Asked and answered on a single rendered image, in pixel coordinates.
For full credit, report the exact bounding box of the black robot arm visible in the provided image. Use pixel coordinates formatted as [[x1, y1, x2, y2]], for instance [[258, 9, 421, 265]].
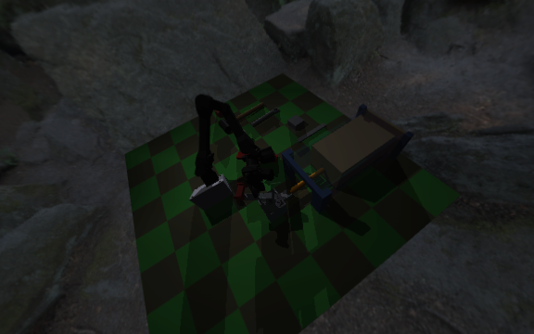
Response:
[[195, 94, 276, 187]]

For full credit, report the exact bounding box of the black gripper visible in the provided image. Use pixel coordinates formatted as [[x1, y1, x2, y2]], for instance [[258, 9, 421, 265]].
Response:
[[242, 162, 265, 199]]

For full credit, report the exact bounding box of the black mallet with brown wooden handle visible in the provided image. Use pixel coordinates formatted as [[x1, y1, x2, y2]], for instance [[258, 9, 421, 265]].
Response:
[[218, 102, 264, 134]]

